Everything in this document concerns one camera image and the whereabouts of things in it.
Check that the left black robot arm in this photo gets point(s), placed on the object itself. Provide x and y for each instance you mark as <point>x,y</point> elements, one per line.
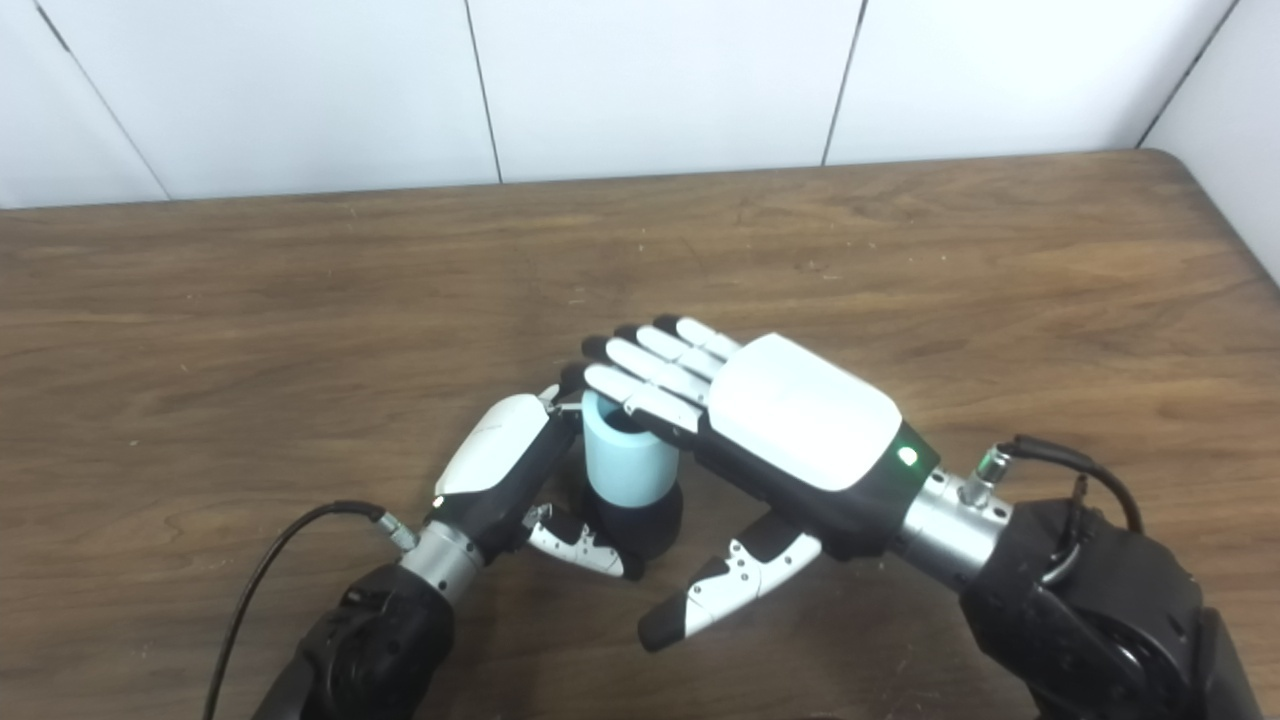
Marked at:
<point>375,650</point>

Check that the right white-black robot hand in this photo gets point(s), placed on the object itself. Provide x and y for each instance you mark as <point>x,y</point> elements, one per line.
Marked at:
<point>800,415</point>

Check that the left white-black robot hand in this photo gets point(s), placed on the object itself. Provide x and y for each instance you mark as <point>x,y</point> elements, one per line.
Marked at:
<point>495,460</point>

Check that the black flared nozzle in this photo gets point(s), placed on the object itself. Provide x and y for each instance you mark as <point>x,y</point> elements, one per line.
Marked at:
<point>645,530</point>

